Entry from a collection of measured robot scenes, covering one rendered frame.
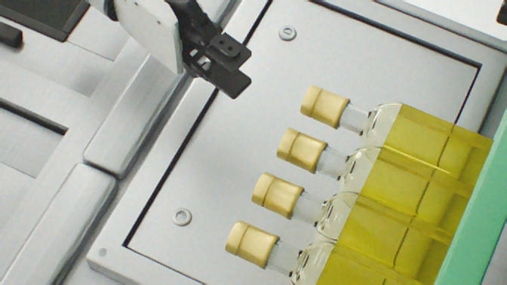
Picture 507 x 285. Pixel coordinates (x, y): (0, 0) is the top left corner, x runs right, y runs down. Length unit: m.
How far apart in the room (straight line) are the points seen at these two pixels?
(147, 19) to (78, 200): 0.23
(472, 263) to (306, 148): 0.25
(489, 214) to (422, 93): 0.39
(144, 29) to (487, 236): 0.45
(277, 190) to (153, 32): 0.23
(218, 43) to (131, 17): 0.11
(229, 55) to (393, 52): 0.28
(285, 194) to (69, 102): 0.37
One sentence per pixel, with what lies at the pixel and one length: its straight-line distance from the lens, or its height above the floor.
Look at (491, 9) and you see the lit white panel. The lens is 1.31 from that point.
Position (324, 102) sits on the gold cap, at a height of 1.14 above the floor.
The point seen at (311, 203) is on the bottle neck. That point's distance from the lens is 0.97.
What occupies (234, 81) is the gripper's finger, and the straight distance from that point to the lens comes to 1.09.
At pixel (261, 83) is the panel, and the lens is 1.21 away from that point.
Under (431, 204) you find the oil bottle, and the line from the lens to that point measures 0.98.
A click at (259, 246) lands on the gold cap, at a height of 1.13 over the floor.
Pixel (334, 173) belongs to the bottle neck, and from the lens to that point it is 1.00.
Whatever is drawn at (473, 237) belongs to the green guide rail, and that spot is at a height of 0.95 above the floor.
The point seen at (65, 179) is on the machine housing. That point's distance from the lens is 1.16.
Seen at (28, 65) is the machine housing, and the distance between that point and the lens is 1.30.
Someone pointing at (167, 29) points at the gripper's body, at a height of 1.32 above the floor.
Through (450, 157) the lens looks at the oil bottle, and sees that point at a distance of 1.00.
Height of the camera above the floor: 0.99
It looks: 11 degrees up
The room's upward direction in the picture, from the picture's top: 67 degrees counter-clockwise
